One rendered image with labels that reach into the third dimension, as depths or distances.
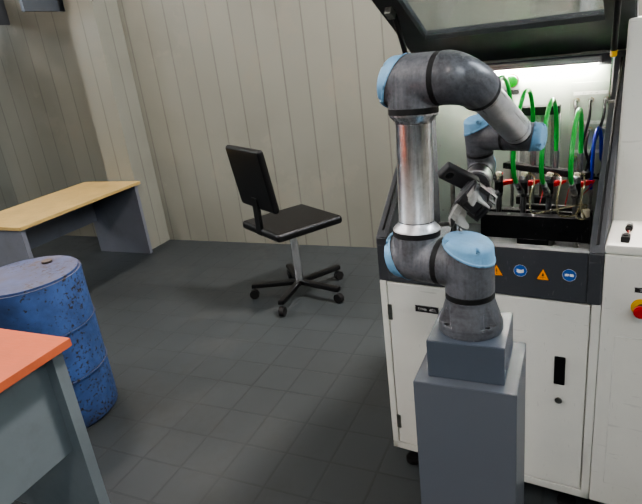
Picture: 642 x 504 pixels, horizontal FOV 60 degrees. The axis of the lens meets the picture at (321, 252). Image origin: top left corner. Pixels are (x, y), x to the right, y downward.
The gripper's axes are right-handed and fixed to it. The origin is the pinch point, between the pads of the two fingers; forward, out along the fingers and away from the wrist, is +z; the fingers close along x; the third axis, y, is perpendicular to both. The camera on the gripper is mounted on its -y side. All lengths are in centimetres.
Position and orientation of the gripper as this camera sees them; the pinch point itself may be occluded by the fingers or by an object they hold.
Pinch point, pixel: (459, 212)
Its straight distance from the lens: 144.2
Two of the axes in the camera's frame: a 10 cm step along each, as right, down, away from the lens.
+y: 8.0, 6.0, 0.5
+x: -4.9, 6.0, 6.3
